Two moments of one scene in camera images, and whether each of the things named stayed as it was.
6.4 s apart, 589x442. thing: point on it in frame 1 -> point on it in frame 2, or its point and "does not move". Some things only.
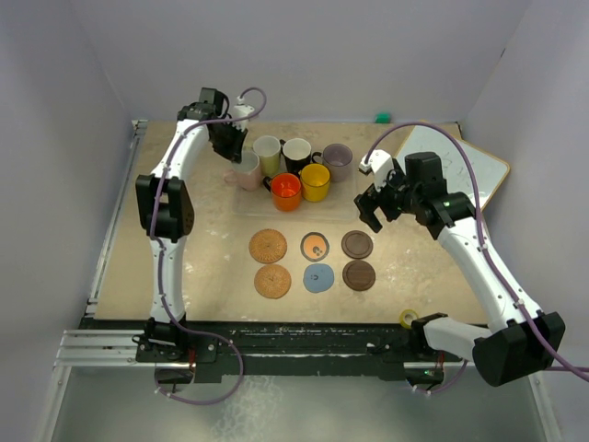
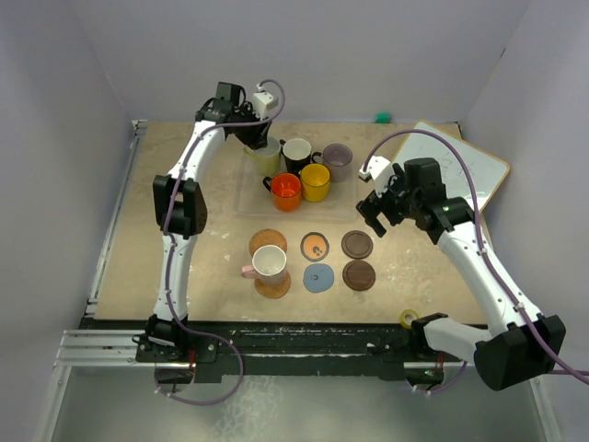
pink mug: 248,173 -> 269,265
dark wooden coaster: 357,244 does not move
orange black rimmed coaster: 314,246 does not move
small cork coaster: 272,281 does not move
